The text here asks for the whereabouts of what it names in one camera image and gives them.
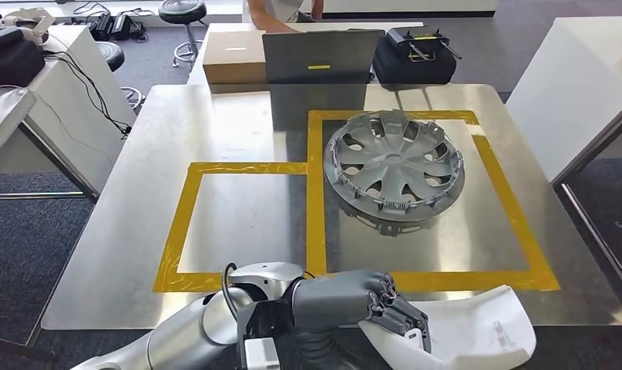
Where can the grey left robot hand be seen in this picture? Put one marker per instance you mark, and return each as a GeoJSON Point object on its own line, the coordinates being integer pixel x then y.
{"type": "Point", "coordinates": [336, 299]}

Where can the white curved plastic part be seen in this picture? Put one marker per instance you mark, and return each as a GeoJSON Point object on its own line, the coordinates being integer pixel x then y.
{"type": "Point", "coordinates": [469, 337]}

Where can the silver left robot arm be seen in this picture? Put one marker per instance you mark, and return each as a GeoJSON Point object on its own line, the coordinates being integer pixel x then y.
{"type": "Point", "coordinates": [183, 337]}

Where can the silver wheel hubcap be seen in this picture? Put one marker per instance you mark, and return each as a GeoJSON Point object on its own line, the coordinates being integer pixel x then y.
{"type": "Point", "coordinates": [392, 163]}

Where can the black carrying case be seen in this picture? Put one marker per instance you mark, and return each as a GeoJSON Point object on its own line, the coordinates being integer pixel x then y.
{"type": "Point", "coordinates": [412, 71]}

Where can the brown cardboard box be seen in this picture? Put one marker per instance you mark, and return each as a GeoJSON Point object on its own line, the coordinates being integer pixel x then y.
{"type": "Point", "coordinates": [234, 61]}

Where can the person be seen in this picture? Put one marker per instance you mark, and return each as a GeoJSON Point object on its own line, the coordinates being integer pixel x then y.
{"type": "Point", "coordinates": [282, 7]}

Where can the black round stool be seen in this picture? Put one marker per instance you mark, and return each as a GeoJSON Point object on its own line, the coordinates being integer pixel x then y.
{"type": "Point", "coordinates": [182, 10]}
{"type": "Point", "coordinates": [109, 53]}

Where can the black electronic devices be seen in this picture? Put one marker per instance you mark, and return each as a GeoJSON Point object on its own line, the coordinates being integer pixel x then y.
{"type": "Point", "coordinates": [119, 25]}

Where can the black fabric bag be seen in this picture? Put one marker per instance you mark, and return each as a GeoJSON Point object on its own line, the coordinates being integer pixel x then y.
{"type": "Point", "coordinates": [9, 66]}

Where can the white headset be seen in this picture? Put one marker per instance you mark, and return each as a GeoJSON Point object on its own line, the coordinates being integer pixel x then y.
{"type": "Point", "coordinates": [35, 23]}

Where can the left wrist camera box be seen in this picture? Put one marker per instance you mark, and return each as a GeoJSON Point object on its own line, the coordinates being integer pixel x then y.
{"type": "Point", "coordinates": [262, 355]}

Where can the yellow tape double frame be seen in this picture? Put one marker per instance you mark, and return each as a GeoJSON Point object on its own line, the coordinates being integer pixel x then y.
{"type": "Point", "coordinates": [316, 204]}

